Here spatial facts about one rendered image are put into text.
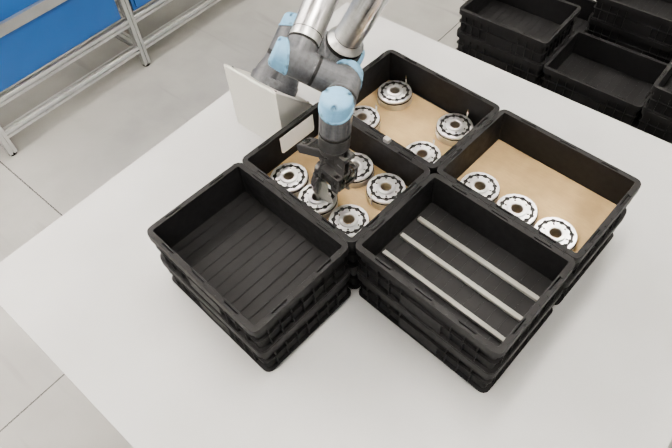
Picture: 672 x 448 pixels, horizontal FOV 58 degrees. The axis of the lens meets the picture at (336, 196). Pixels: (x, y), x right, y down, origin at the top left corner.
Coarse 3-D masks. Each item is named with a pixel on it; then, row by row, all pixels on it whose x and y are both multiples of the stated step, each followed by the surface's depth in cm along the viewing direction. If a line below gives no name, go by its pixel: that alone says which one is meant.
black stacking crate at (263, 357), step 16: (336, 288) 145; (320, 304) 142; (336, 304) 153; (224, 320) 140; (304, 320) 141; (320, 320) 150; (240, 336) 137; (288, 336) 139; (304, 336) 148; (256, 352) 135; (272, 352) 137; (288, 352) 145; (272, 368) 143
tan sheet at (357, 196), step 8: (296, 152) 170; (288, 160) 169; (296, 160) 169; (304, 160) 168; (312, 160) 168; (312, 168) 166; (376, 168) 165; (328, 184) 162; (344, 192) 160; (352, 192) 160; (360, 192) 160; (344, 200) 159; (352, 200) 159; (360, 200) 158; (368, 208) 157
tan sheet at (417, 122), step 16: (368, 96) 183; (416, 96) 182; (384, 112) 178; (400, 112) 178; (416, 112) 178; (432, 112) 177; (384, 128) 174; (400, 128) 174; (416, 128) 174; (432, 128) 173
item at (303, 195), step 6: (306, 186) 158; (330, 186) 158; (300, 192) 157; (306, 192) 158; (330, 192) 157; (300, 198) 156; (306, 198) 156; (336, 198) 155; (312, 204) 154; (324, 204) 154; (330, 204) 154; (318, 210) 154; (324, 210) 153
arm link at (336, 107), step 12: (324, 96) 129; (336, 96) 129; (348, 96) 129; (324, 108) 128; (336, 108) 128; (348, 108) 128; (324, 120) 131; (336, 120) 130; (348, 120) 131; (324, 132) 134; (336, 132) 133; (348, 132) 135
